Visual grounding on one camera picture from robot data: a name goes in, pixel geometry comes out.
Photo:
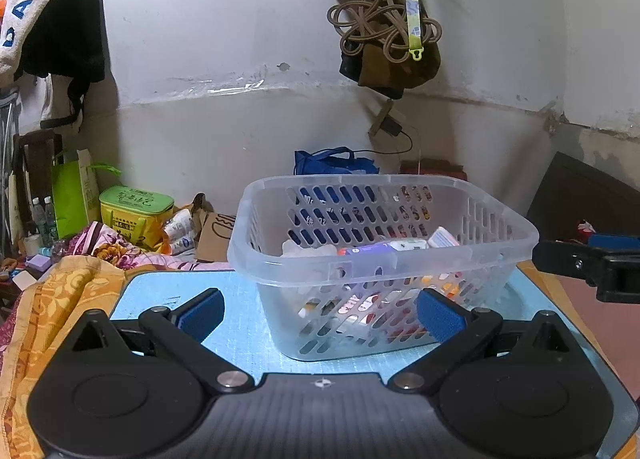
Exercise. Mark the orange floral blanket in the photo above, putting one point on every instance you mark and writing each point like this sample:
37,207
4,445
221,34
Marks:
50,309

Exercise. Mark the pink and white carton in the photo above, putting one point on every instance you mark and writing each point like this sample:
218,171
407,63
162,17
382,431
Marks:
442,238

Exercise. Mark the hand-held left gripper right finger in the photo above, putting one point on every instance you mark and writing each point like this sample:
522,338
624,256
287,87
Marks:
440,316

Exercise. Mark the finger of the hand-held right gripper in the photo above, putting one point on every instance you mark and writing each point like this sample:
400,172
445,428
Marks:
565,259
617,243

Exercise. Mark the black charger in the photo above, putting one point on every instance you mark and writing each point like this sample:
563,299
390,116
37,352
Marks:
392,126

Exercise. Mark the brown cardboard box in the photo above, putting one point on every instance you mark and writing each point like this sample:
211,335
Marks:
215,234

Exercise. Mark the red patterned gift box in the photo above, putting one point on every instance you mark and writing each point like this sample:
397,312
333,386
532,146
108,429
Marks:
435,169

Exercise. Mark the white printed packet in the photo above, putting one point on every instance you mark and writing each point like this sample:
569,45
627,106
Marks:
179,231

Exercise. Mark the blue fabric bag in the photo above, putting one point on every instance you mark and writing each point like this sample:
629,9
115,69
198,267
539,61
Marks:
330,163

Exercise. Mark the yellow-green tin box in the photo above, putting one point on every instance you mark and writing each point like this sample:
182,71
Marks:
132,214

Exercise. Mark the clear water bottle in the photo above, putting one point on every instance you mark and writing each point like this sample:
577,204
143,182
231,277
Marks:
37,219
50,219

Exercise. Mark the dark wooden headboard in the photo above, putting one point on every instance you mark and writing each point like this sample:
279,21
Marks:
575,194

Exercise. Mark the pink blanket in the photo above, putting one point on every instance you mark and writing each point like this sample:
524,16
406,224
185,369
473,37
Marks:
600,329

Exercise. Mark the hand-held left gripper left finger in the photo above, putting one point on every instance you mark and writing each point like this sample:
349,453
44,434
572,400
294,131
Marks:
202,314

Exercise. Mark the white jar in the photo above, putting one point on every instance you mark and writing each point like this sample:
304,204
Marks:
32,244

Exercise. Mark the green shopping bag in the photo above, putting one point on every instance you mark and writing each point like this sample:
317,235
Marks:
72,194

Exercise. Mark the olive hanging bag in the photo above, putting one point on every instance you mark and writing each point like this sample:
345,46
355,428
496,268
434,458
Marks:
395,74

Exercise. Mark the lilac small box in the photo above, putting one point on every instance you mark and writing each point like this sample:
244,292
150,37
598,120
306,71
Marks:
37,261

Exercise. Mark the pink floral quilt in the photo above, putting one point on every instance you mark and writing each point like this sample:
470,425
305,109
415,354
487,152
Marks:
110,249

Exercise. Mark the white and black hoodie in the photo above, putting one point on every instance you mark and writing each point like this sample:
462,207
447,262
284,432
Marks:
55,24

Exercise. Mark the metal crutch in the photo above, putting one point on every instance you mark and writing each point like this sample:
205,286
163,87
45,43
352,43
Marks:
9,124

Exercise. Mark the clear plastic basket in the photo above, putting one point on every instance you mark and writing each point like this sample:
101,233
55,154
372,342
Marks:
280,264

